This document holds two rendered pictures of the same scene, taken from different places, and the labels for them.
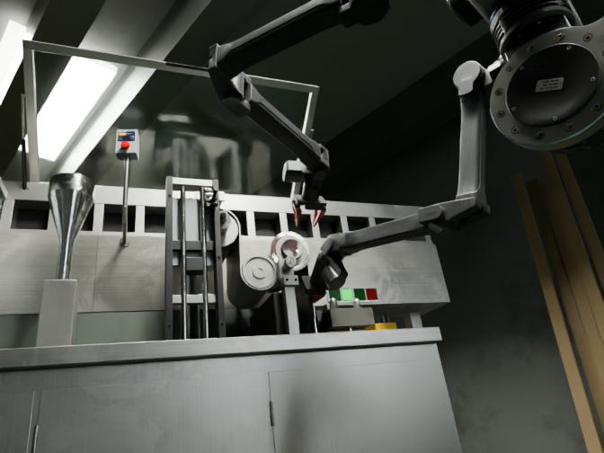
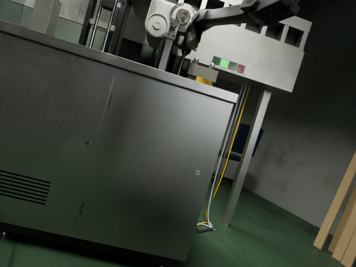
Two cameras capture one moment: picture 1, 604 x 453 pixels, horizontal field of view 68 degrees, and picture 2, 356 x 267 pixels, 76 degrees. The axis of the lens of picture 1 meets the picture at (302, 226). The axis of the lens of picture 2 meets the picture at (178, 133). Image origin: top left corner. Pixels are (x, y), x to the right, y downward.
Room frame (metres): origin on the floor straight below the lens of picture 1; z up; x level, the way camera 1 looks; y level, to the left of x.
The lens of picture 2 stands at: (0.31, -0.43, 0.72)
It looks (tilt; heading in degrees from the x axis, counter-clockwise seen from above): 3 degrees down; 16
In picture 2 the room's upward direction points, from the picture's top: 16 degrees clockwise
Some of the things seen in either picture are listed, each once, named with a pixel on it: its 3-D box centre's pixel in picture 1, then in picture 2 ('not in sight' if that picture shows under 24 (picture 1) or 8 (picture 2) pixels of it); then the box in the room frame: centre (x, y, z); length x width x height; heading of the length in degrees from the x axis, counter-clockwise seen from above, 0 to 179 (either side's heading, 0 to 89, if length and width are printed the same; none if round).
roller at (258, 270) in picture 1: (251, 283); (157, 32); (1.54, 0.21, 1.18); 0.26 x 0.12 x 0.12; 23
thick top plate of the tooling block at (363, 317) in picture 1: (329, 330); (196, 78); (1.69, -0.05, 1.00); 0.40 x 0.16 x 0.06; 23
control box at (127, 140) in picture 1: (127, 143); not in sight; (1.28, 0.57, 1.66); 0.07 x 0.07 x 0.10; 10
